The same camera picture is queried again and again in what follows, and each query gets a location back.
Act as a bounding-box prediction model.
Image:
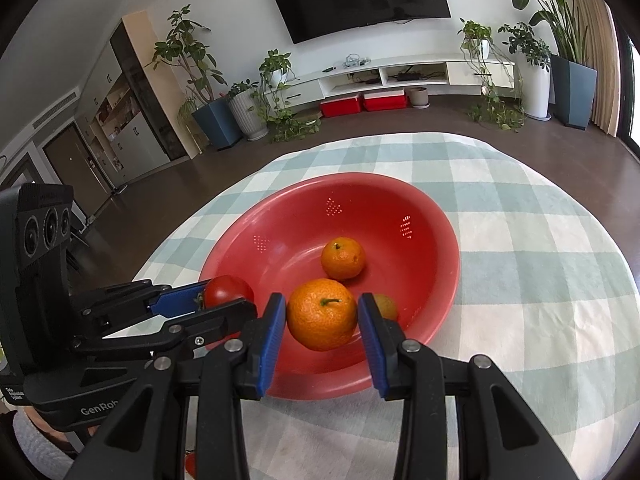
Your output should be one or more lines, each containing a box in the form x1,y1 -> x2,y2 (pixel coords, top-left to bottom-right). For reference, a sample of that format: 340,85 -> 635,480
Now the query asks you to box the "tomato with stem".
198,275 -> 255,309

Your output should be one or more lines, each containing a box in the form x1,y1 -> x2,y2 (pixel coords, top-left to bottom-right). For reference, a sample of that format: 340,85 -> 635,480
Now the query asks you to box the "brown longan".
374,294 -> 398,321

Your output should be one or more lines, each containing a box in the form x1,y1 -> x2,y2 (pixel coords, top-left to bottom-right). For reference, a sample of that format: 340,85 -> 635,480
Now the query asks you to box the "dark orange mandarin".
286,278 -> 358,351

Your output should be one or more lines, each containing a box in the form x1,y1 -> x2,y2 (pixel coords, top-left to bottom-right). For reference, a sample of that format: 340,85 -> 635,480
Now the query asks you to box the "smooth orange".
320,237 -> 367,281

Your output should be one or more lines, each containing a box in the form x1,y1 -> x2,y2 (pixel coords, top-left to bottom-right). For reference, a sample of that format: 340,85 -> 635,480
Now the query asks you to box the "white sleeve left forearm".
12,411 -> 74,480

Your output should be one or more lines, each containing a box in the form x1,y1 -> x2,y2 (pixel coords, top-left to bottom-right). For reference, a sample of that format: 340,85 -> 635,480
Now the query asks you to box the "left hand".
22,406 -> 87,452

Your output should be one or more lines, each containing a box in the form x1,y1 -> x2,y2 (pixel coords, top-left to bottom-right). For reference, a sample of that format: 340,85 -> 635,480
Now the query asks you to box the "tomato, front left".
184,452 -> 196,478

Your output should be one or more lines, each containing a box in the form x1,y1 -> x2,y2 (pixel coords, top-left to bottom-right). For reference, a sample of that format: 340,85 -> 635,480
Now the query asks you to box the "brown entrance door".
43,124 -> 112,217

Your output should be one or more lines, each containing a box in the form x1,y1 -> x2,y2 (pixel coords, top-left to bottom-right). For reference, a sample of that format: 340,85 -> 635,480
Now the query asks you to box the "green checkered tablecloth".
139,132 -> 639,479

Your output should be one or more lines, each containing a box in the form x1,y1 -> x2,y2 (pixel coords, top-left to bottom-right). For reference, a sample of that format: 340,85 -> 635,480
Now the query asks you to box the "wooden shelf cabinet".
75,11 -> 202,188

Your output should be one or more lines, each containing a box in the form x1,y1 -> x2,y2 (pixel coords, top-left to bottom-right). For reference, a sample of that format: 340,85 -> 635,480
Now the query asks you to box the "red plastic colander bowl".
198,171 -> 461,402

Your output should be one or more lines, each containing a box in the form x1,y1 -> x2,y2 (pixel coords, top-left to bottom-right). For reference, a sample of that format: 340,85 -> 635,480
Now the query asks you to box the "plant in white ribbed pot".
227,79 -> 268,142

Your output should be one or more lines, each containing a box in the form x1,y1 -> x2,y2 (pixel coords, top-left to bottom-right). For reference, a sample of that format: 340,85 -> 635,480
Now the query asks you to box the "tall plant in blue pot, left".
150,4 -> 242,151

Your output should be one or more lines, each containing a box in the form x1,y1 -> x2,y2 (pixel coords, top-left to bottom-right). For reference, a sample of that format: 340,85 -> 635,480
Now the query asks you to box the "white TV cabinet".
284,53 -> 515,108

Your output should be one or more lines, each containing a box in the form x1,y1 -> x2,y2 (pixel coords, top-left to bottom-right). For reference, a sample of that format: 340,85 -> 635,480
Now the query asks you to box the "trailing plant on cabinet left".
252,49 -> 321,143

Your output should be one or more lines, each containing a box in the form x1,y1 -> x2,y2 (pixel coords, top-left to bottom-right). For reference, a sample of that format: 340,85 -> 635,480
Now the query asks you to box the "trailing plant on cabinet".
252,49 -> 321,143
458,18 -> 525,131

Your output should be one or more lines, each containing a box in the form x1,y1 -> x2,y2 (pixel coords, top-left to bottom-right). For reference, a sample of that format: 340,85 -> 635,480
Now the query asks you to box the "left red storage box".
319,94 -> 362,118

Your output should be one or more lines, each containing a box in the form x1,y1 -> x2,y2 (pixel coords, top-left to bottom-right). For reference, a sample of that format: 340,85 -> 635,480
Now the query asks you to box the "red storage box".
362,89 -> 409,112
319,94 -> 362,118

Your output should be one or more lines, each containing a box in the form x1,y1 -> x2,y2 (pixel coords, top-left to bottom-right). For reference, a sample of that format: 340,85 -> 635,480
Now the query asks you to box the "trailing plant on cabinet right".
458,18 -> 525,131

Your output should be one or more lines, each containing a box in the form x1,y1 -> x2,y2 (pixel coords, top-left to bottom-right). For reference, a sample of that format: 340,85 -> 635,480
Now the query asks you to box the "right red storage box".
362,89 -> 409,112

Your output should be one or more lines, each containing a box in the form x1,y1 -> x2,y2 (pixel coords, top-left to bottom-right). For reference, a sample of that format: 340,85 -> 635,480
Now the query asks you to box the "small grey pot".
406,87 -> 431,110

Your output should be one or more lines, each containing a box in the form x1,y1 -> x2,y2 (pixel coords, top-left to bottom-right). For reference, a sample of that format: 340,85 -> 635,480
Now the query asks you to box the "large plant in blue pot, right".
511,0 -> 597,130

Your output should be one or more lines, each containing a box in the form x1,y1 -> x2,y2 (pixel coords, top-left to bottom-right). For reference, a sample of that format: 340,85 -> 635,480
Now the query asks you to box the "plant in white tall pot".
498,22 -> 551,122

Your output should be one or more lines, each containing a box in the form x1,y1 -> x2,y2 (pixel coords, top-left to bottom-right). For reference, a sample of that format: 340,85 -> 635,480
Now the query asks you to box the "beige curtain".
574,0 -> 622,136

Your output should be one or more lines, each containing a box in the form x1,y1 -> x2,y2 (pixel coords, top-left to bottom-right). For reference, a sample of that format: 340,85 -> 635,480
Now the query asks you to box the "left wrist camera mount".
0,182 -> 75,361

